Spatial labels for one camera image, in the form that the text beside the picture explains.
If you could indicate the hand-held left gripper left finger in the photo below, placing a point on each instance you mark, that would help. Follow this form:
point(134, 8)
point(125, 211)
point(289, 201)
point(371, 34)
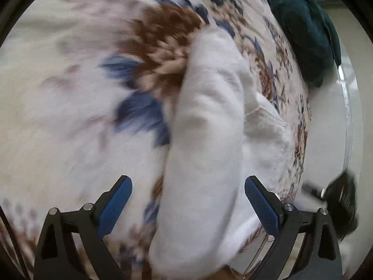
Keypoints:
point(116, 207)

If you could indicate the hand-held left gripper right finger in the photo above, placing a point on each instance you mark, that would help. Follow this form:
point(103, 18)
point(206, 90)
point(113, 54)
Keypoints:
point(262, 210)

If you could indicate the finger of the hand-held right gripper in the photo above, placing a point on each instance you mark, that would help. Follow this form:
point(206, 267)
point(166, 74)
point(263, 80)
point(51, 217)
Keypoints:
point(313, 191)

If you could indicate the white pants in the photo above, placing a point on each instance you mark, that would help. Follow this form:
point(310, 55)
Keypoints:
point(204, 151)

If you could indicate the floral printed blanket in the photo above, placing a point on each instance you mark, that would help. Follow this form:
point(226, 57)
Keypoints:
point(72, 108)

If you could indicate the dark teal cloth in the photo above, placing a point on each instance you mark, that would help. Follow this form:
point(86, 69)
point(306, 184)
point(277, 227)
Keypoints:
point(303, 35)

